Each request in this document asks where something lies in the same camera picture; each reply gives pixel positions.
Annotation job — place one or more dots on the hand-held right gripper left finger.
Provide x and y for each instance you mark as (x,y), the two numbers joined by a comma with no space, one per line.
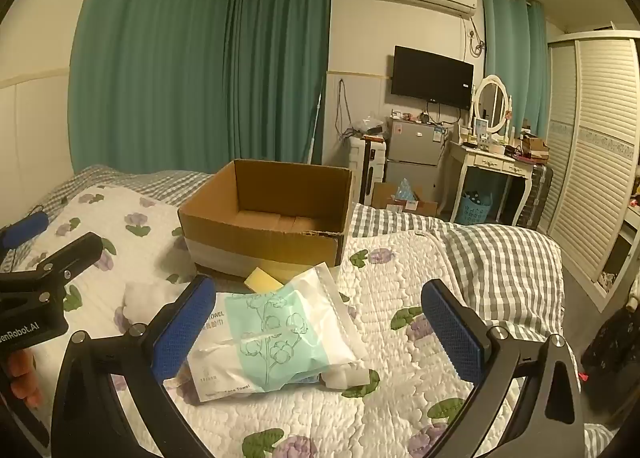
(182,333)

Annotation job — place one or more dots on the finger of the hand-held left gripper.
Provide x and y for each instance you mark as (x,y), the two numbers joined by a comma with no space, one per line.
(70,253)
(25,229)

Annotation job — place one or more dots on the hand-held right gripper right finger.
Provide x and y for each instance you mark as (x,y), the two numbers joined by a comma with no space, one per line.
(452,333)

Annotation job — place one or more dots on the yellow sponge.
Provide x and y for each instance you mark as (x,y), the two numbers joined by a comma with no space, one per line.
(262,280)

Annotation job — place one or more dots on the white green face towel packet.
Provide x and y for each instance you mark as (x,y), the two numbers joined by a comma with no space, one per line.
(280,338)

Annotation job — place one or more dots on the brown cardboard box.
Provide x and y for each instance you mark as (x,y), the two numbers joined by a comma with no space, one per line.
(270,248)

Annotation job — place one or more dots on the person's left hand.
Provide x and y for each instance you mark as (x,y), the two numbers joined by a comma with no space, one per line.
(22,373)

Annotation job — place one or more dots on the white floral quilt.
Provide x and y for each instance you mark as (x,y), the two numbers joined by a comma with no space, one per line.
(400,413)

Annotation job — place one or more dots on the blue plastic basket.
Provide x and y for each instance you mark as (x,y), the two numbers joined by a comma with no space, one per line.
(475,210)

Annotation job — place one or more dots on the cardboard box with blue tissue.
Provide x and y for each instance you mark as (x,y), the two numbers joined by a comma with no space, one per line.
(400,200)

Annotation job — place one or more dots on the dark clothing pile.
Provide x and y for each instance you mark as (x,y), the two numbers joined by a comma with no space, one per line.
(612,343)

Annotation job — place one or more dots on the dark suitcase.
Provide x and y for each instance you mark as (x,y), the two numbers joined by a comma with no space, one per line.
(537,193)

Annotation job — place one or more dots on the white dressing table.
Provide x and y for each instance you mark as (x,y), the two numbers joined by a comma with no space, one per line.
(492,160)

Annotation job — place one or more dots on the silver small fridge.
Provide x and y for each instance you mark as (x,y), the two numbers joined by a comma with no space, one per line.
(412,153)

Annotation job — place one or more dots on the white suitcase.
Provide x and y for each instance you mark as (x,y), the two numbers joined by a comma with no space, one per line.
(367,163)

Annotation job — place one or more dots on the brown box on dresser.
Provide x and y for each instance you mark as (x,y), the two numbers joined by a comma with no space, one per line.
(535,145)

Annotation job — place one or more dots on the teal curtain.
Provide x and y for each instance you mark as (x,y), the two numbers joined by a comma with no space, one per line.
(285,63)
(510,53)
(150,63)

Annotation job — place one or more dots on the clear plastic bag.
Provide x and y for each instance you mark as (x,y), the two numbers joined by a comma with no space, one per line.
(365,124)

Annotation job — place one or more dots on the white oval mirror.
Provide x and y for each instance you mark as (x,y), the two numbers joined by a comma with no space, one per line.
(492,103)

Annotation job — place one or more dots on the white louvered wardrobe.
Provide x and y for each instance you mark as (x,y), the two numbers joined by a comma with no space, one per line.
(595,148)

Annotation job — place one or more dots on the white mop pole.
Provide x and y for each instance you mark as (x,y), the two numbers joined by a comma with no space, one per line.
(315,128)

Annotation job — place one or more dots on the small picture frame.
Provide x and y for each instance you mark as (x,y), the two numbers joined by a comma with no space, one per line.
(481,130)

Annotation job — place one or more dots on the black wall television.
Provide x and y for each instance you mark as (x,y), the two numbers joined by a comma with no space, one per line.
(432,78)

